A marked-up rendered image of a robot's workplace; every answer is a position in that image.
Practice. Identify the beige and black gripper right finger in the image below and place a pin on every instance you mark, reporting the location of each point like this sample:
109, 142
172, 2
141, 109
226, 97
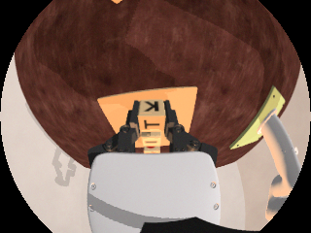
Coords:
176, 134

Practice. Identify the orange flat mat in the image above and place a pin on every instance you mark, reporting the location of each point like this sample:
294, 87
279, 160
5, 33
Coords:
115, 107

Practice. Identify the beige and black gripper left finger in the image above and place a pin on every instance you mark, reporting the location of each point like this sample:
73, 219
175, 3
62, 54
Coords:
124, 140

